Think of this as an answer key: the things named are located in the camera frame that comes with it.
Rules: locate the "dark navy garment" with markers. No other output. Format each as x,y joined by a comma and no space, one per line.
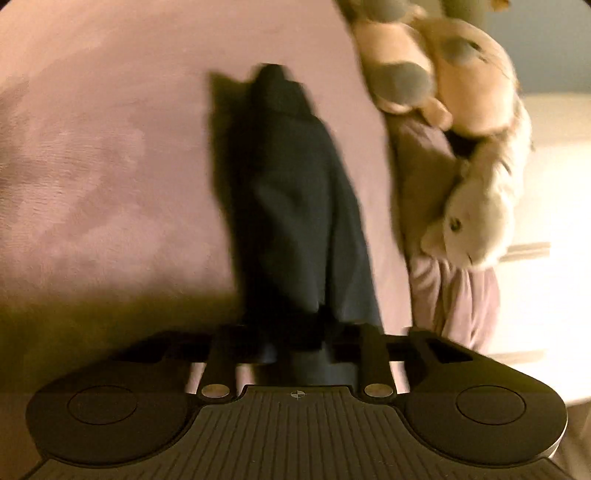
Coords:
295,221

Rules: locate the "pink bed sheet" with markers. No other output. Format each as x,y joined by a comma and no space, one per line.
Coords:
115,175

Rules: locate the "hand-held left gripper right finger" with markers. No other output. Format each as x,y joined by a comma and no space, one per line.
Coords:
375,351

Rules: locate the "pink pillow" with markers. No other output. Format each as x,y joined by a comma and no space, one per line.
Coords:
443,300

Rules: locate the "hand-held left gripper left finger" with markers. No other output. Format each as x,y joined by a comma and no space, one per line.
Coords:
223,351

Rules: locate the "white plush toy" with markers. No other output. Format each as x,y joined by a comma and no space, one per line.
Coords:
485,203

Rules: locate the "white cabinet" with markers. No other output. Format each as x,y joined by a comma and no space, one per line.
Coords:
554,230

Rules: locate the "beige plush toy grey paws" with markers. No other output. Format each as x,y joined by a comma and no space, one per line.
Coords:
406,60

